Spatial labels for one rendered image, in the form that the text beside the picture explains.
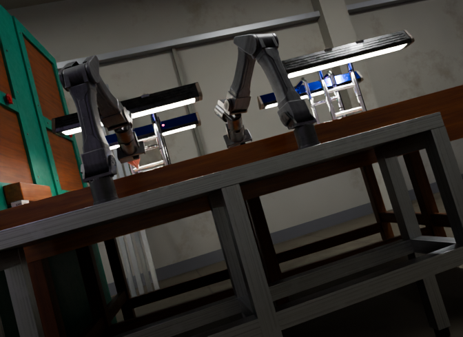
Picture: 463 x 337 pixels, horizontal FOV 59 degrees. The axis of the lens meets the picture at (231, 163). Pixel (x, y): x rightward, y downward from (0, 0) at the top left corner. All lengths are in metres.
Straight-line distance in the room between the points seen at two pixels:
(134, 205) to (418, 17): 5.15
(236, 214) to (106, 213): 0.29
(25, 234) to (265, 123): 3.77
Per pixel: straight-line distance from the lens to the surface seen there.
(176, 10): 4.84
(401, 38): 2.04
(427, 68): 5.60
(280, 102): 1.27
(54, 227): 0.98
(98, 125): 1.20
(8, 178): 1.75
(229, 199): 0.97
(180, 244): 4.29
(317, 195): 4.60
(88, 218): 0.96
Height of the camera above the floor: 0.60
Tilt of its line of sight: 4 degrees up
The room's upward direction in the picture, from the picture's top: 16 degrees counter-clockwise
